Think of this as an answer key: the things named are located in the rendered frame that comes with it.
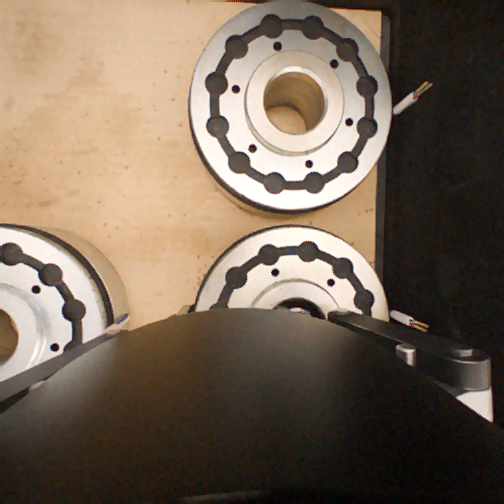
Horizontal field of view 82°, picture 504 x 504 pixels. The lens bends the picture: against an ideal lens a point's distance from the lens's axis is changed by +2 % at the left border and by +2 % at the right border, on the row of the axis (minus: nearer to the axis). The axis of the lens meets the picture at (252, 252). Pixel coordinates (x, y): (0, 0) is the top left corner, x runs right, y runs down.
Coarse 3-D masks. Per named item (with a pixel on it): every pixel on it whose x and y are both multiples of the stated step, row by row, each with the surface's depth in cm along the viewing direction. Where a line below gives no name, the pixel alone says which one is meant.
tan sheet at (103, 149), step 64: (0, 0) 16; (64, 0) 16; (128, 0) 16; (192, 0) 17; (0, 64) 16; (64, 64) 16; (128, 64) 17; (192, 64) 17; (0, 128) 16; (64, 128) 16; (128, 128) 17; (0, 192) 16; (64, 192) 17; (128, 192) 17; (192, 192) 17; (128, 256) 17; (192, 256) 17
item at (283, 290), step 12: (264, 288) 14; (276, 288) 14; (288, 288) 14; (300, 288) 14; (312, 288) 14; (324, 288) 15; (264, 300) 14; (276, 300) 14; (312, 300) 14; (324, 300) 14; (324, 312) 14
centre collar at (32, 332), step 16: (0, 288) 13; (16, 288) 14; (0, 304) 13; (16, 304) 13; (32, 304) 14; (16, 320) 13; (32, 320) 13; (32, 336) 13; (16, 352) 13; (32, 352) 13; (0, 368) 13; (16, 368) 13
